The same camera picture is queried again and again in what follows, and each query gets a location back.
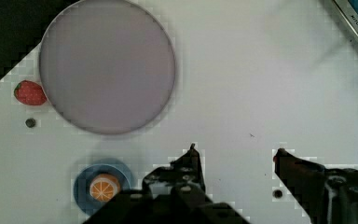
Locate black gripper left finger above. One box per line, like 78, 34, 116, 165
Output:
83, 146, 250, 224

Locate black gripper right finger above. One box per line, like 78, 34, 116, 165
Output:
273, 148, 358, 224

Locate toy orange half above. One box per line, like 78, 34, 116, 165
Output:
89, 174, 121, 202

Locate blue small saucer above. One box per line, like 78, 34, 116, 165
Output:
74, 159, 133, 216

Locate grey round plate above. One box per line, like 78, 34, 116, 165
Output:
38, 0, 176, 134

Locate red toy strawberry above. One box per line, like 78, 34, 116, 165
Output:
14, 80, 47, 105

